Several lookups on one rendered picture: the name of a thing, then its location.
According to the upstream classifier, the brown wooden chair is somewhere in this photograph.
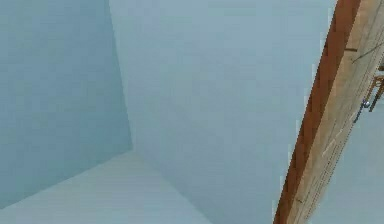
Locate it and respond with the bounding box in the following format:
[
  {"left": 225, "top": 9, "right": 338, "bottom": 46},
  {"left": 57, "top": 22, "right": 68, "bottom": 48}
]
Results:
[{"left": 366, "top": 65, "right": 384, "bottom": 113}]

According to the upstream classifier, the grey door handle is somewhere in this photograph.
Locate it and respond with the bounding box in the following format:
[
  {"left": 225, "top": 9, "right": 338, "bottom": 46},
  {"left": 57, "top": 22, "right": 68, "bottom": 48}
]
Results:
[{"left": 353, "top": 98, "right": 371, "bottom": 124}]

